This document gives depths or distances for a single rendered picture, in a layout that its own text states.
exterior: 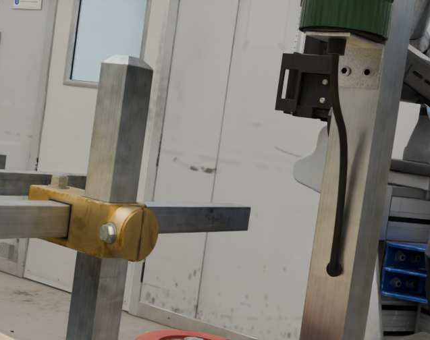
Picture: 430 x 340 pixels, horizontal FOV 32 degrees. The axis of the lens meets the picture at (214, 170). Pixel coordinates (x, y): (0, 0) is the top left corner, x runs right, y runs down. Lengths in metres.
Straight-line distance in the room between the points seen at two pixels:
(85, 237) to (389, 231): 0.70
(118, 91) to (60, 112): 3.84
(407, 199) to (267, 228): 2.36
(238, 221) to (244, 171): 2.79
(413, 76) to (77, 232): 0.33
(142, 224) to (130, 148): 0.07
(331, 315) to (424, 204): 0.79
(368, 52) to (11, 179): 0.57
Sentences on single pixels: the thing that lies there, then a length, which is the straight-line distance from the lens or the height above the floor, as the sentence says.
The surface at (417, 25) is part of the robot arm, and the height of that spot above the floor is 1.26.
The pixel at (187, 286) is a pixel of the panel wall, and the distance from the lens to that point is 3.92.
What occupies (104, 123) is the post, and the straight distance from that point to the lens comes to 0.70.
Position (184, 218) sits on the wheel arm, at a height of 0.95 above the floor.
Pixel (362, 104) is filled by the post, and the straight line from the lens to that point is 0.54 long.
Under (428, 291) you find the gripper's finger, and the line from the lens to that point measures 0.95.
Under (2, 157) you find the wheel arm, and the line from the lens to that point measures 1.28.
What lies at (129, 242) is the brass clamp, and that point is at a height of 0.94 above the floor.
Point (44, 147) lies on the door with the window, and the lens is 4.61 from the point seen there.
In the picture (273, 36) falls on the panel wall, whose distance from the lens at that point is 3.70.
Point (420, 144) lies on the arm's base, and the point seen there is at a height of 1.07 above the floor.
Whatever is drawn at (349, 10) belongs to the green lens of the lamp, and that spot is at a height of 1.14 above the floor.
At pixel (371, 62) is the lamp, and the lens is 0.54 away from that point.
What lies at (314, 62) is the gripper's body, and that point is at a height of 1.12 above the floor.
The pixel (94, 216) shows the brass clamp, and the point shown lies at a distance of 0.70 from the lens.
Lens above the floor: 1.05
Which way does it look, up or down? 3 degrees down
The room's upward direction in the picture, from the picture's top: 8 degrees clockwise
